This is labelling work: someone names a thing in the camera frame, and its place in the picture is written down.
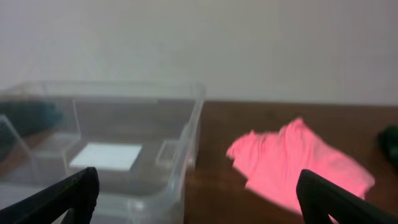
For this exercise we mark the pink cloth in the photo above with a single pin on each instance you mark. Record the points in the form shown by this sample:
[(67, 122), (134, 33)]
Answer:
[(272, 162)]

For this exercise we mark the white label in bin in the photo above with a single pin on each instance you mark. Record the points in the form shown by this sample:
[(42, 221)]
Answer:
[(104, 156)]

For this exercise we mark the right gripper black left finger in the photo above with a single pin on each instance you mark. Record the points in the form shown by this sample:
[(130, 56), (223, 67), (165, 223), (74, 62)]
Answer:
[(74, 197)]

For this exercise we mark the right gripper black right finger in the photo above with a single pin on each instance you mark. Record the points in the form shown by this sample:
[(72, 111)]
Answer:
[(321, 201)]

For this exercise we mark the clear plastic storage bin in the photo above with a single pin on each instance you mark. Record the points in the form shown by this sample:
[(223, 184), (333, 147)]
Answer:
[(141, 137)]

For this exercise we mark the black garment left pile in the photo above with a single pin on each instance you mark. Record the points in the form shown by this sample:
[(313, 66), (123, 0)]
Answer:
[(26, 118)]

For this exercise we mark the dark green cloth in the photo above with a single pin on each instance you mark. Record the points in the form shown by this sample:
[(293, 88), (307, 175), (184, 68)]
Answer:
[(387, 142)]

